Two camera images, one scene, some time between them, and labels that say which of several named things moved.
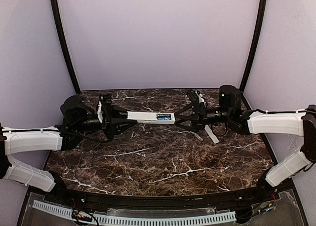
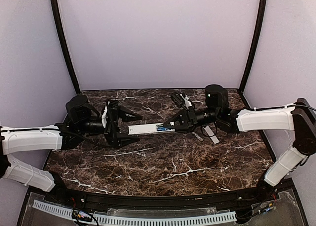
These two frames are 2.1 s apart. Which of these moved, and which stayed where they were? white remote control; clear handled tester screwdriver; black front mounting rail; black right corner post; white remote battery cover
Moved: white remote control
Stayed: clear handled tester screwdriver; white remote battery cover; black right corner post; black front mounting rail
